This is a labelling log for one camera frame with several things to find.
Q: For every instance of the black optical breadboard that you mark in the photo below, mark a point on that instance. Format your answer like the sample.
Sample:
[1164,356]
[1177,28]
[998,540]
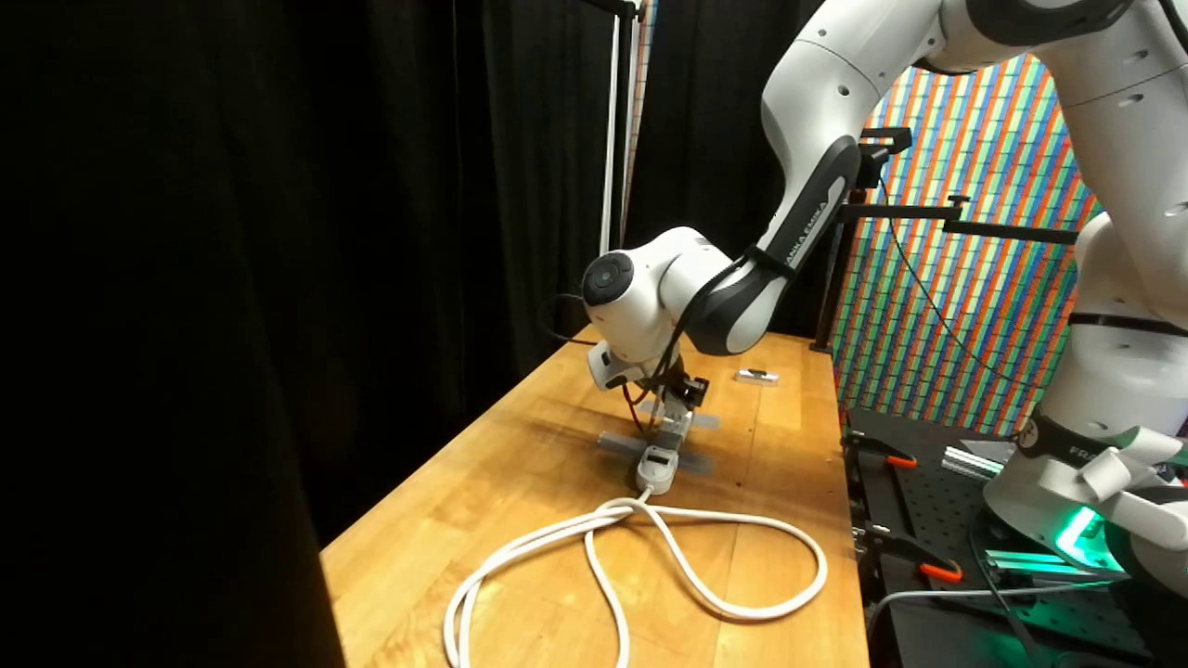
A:
[1020,607]

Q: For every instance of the orange handled clamp lower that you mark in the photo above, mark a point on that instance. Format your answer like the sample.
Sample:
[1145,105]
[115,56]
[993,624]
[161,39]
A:
[927,561]

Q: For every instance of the orange handled clamp upper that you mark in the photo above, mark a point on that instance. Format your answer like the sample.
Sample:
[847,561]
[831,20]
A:
[885,452]

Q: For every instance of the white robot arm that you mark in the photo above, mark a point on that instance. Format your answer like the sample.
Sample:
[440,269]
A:
[1093,465]

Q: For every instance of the grey tape strip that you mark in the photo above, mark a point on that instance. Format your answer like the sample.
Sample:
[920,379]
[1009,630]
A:
[641,452]
[702,420]

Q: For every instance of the grey tape strip front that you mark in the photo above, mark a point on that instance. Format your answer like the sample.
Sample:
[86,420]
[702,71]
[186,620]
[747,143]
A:
[641,452]

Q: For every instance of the colourful striped board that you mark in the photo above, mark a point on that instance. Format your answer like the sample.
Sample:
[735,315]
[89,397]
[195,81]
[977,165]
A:
[954,327]

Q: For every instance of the silver vertical pole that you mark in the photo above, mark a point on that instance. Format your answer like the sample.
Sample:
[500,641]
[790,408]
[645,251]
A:
[622,18]

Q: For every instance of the orange handled clamp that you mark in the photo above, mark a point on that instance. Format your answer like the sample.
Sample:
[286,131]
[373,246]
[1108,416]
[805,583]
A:
[885,452]
[927,561]

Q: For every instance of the grey tape strip rear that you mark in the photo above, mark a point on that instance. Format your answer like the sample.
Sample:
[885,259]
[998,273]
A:
[702,420]

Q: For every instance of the black curtain backdrop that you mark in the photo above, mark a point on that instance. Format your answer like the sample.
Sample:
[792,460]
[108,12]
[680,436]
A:
[259,262]

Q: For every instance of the small dark tabletop sticker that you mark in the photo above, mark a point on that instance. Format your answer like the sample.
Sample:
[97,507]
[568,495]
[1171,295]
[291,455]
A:
[756,377]

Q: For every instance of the white charger head cube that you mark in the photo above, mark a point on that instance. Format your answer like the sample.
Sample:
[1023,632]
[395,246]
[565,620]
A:
[672,415]

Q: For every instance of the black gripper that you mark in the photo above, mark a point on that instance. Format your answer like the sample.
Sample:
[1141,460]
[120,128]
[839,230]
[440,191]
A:
[680,388]

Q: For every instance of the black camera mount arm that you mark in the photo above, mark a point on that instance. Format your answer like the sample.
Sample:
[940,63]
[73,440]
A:
[977,226]

